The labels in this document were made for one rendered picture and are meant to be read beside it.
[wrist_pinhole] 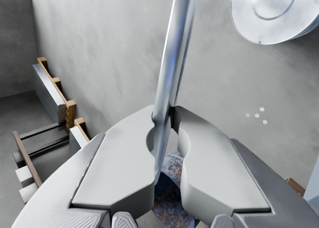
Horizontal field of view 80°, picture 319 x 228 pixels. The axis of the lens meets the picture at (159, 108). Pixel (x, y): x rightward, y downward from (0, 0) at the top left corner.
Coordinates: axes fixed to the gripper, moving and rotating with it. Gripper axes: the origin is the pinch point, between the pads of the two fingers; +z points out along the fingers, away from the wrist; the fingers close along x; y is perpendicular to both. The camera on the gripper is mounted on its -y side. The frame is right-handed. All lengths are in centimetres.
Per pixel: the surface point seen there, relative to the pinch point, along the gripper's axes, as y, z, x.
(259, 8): -7, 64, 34
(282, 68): 16, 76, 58
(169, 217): 111, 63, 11
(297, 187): 72, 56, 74
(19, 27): 34, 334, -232
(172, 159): 71, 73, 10
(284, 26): -2, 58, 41
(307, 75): 17, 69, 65
